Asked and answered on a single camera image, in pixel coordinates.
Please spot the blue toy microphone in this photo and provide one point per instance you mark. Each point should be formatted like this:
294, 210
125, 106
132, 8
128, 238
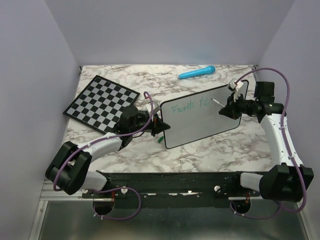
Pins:
198, 72

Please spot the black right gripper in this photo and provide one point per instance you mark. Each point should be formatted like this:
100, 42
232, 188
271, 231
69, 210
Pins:
230, 112

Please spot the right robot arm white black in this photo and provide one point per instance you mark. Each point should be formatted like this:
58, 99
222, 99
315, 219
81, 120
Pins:
288, 180

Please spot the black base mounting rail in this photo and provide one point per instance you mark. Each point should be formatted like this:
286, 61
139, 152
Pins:
170, 190

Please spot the white whiteboard black frame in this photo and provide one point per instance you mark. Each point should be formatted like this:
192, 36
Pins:
196, 116

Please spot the green whiteboard marker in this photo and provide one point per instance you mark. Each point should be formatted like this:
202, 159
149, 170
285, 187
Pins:
217, 102

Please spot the aluminium extrusion frame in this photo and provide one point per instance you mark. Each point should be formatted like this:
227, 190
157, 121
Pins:
48, 194

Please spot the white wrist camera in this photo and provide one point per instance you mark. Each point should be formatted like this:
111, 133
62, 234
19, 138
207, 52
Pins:
152, 108
235, 86

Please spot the black and silver chessboard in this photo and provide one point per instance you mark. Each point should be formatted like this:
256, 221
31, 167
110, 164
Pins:
100, 104

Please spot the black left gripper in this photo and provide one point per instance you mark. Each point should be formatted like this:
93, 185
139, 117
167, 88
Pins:
158, 126

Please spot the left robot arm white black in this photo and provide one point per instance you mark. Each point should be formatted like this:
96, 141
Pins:
69, 170

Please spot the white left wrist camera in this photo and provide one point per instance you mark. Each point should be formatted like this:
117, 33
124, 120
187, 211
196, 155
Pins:
152, 108

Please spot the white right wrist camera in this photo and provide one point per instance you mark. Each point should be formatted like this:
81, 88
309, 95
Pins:
235, 86

